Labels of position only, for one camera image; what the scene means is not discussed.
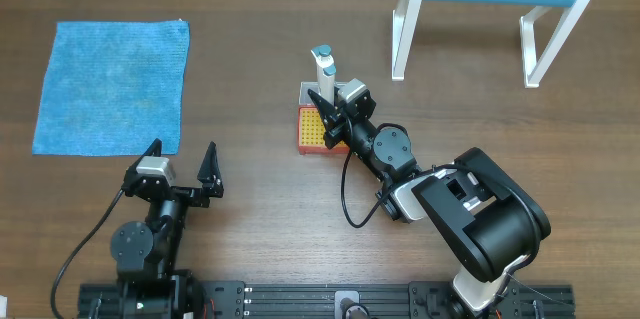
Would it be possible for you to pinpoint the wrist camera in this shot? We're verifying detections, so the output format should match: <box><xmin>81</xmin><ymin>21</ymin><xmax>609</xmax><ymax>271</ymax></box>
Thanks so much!
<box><xmin>135</xmin><ymin>155</ymin><xmax>177</xmax><ymax>185</ymax></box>
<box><xmin>337</xmin><ymin>77</ymin><xmax>369</xmax><ymax>106</ymax></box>

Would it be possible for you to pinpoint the mounting rail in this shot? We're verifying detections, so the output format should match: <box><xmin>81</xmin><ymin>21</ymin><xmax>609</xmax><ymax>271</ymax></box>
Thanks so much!
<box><xmin>77</xmin><ymin>281</ymin><xmax>576</xmax><ymax>319</ymax></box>

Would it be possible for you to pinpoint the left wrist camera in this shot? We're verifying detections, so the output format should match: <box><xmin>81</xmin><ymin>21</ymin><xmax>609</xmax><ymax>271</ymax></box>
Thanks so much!
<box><xmin>135</xmin><ymin>155</ymin><xmax>177</xmax><ymax>185</ymax></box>

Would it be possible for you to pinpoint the red and yellow tip box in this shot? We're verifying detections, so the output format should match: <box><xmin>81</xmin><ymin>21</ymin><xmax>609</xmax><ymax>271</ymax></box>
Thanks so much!
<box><xmin>297</xmin><ymin>81</ymin><xmax>352</xmax><ymax>156</ymax></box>

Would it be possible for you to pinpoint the white pipette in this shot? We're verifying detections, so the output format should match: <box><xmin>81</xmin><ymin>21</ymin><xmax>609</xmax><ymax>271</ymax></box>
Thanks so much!
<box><xmin>310</xmin><ymin>43</ymin><xmax>339</xmax><ymax>106</ymax></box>

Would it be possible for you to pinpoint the blue cloth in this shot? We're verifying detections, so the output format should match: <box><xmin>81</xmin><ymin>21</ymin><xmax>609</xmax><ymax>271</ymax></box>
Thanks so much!
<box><xmin>31</xmin><ymin>19</ymin><xmax>192</xmax><ymax>157</ymax></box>

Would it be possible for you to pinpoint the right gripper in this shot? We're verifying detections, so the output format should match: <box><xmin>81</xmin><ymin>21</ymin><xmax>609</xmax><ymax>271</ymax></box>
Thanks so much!
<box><xmin>306</xmin><ymin>88</ymin><xmax>378</xmax><ymax>151</ymax></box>

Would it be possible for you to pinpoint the black cable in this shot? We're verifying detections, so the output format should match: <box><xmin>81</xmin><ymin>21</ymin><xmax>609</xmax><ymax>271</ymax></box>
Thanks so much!
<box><xmin>49</xmin><ymin>188</ymin><xmax>126</xmax><ymax>319</ymax></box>
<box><xmin>340</xmin><ymin>122</ymin><xmax>416</xmax><ymax>230</ymax></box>

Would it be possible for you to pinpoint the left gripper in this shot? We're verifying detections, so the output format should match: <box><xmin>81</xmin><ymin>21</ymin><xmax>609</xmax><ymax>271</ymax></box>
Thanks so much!
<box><xmin>122</xmin><ymin>137</ymin><xmax>225</xmax><ymax>209</ymax></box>

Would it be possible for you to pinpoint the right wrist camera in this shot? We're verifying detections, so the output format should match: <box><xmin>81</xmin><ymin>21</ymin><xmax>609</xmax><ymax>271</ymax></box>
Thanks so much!
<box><xmin>337</xmin><ymin>77</ymin><xmax>369</xmax><ymax>106</ymax></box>

